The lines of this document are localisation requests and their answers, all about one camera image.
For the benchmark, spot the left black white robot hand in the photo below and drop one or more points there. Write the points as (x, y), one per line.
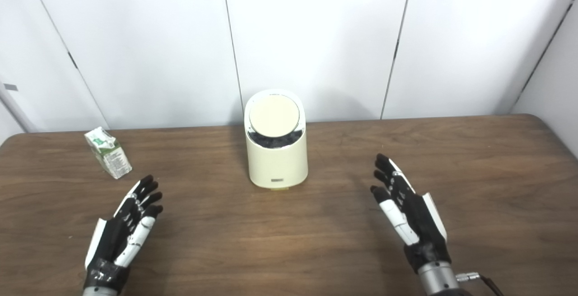
(113, 241)

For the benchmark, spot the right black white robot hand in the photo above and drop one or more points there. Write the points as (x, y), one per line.
(422, 223)

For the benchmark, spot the green white milk carton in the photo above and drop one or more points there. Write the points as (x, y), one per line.
(110, 156)

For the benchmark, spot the cream-colored trash bin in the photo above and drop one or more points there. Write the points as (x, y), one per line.
(277, 165)

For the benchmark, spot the round cream bin lid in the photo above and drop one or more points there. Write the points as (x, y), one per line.
(274, 114)

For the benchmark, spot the black bin liner bag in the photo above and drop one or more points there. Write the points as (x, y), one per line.
(273, 141)

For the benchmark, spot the small grey wall tag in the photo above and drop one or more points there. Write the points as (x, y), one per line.
(11, 87)

